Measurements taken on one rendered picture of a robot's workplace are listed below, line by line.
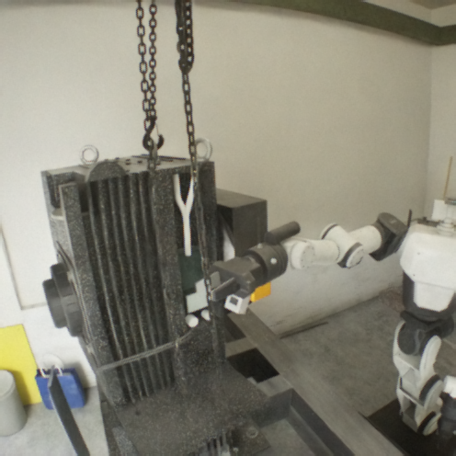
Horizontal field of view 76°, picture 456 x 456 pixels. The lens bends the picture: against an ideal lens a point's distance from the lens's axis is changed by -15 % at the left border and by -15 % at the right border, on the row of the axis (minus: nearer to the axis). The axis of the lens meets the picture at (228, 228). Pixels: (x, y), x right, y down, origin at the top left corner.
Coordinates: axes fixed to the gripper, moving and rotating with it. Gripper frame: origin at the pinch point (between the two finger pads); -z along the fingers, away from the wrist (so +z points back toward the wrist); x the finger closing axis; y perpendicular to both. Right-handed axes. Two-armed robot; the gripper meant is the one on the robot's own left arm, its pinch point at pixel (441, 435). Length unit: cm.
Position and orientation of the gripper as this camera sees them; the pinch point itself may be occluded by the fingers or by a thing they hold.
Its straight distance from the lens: 161.4
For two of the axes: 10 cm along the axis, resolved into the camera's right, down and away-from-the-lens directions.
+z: 1.4, -9.8, -1.1
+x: -5.0, 0.3, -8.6
